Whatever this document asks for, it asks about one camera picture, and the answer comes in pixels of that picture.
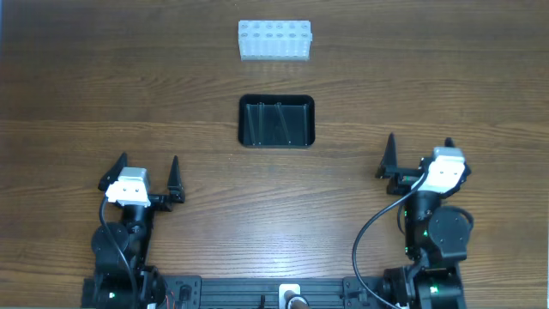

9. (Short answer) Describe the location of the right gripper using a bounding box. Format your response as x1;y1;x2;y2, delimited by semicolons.
375;132;456;197

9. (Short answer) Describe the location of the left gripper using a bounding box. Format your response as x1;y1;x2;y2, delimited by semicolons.
97;151;187;213

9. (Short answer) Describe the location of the black tray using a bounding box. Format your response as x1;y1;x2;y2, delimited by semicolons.
238;94;317;149

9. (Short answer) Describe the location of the white test tube rack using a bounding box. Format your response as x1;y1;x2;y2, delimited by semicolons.
238;19;314;62

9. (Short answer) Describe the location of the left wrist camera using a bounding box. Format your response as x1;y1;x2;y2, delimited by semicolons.
105;167;152;209

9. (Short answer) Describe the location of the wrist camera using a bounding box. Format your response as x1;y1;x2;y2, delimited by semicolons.
422;146;467;193
105;167;152;209

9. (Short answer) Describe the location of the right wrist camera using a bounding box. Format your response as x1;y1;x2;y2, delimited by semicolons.
422;146;467;193

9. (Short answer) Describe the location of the black cable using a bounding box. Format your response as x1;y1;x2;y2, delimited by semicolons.
351;171;430;309
99;195;139;301

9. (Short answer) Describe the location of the mounting rail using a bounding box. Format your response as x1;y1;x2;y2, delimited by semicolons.
165;275;387;309

